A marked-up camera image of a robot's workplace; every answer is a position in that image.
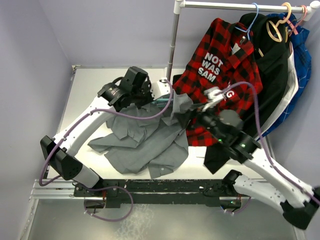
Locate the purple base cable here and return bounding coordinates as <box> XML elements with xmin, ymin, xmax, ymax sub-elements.
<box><xmin>223</xmin><ymin>191</ymin><xmax>253</xmax><ymax>216</ymax></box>
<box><xmin>83</xmin><ymin>182</ymin><xmax>135</xmax><ymax>222</ymax></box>

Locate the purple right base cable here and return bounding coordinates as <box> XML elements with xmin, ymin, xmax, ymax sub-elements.
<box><xmin>223</xmin><ymin>191</ymin><xmax>253</xmax><ymax>216</ymax></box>

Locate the light blue wire hanger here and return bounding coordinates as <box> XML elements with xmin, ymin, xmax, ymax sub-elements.
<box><xmin>234</xmin><ymin>2</ymin><xmax>259</xmax><ymax>41</ymax></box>

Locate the black hanging shirt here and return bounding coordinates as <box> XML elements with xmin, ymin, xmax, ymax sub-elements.
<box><xmin>172</xmin><ymin>12</ymin><xmax>292</xmax><ymax>175</ymax></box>

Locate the white hanging shirt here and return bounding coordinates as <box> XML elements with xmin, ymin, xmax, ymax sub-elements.
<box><xmin>260</xmin><ymin>42</ymin><xmax>299</xmax><ymax>137</ymax></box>

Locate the aluminium extrusion rail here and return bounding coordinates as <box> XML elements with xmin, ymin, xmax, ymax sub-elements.
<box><xmin>29</xmin><ymin>177</ymin><xmax>296</xmax><ymax>201</ymax></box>

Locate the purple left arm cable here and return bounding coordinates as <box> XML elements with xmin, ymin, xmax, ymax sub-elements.
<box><xmin>38</xmin><ymin>79</ymin><xmax>175</xmax><ymax>187</ymax></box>

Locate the beige wooden hanger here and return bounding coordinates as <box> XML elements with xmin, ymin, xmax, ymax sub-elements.
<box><xmin>252</xmin><ymin>10</ymin><xmax>291</xmax><ymax>59</ymax></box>

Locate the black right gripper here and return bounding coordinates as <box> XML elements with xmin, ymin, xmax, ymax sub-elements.
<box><xmin>173</xmin><ymin>100</ymin><xmax>228</xmax><ymax>144</ymax></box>

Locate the pink plastic hanger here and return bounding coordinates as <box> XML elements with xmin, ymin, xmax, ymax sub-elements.
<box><xmin>285</xmin><ymin>5</ymin><xmax>308</xmax><ymax>37</ymax></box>

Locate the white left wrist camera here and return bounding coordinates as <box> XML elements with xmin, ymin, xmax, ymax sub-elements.
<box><xmin>150</xmin><ymin>77</ymin><xmax>171</xmax><ymax>100</ymax></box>

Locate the teal plastic hanger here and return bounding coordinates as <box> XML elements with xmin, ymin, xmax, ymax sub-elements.
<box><xmin>151</xmin><ymin>98</ymin><xmax>173</xmax><ymax>105</ymax></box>

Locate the grey button-up shirt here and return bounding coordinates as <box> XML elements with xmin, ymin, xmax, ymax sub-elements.
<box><xmin>88</xmin><ymin>93</ymin><xmax>193</xmax><ymax>179</ymax></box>

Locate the blue checked shirt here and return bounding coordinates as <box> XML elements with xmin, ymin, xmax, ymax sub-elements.
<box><xmin>254</xmin><ymin>12</ymin><xmax>313</xmax><ymax>146</ymax></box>

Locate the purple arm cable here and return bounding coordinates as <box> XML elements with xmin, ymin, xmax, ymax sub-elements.
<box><xmin>214</xmin><ymin>81</ymin><xmax>320</xmax><ymax>205</ymax></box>
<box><xmin>38</xmin><ymin>79</ymin><xmax>175</xmax><ymax>187</ymax></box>

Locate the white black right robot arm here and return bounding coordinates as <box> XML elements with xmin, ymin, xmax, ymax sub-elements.
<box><xmin>174</xmin><ymin>109</ymin><xmax>320</xmax><ymax>230</ymax></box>

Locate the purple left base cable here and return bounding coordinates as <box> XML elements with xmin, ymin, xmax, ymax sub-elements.
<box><xmin>83</xmin><ymin>182</ymin><xmax>135</xmax><ymax>222</ymax></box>

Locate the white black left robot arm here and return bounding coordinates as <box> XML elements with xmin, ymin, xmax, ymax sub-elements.
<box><xmin>39</xmin><ymin>66</ymin><xmax>154</xmax><ymax>196</ymax></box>

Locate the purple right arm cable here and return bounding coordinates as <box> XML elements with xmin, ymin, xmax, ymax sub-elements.
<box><xmin>214</xmin><ymin>81</ymin><xmax>320</xmax><ymax>205</ymax></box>

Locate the silver clothes rack frame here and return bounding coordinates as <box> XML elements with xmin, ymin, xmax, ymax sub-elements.
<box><xmin>159</xmin><ymin>0</ymin><xmax>320</xmax><ymax>83</ymax></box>

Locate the red black plaid shirt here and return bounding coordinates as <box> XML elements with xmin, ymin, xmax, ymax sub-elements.
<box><xmin>172</xmin><ymin>17</ymin><xmax>263</xmax><ymax>147</ymax></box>

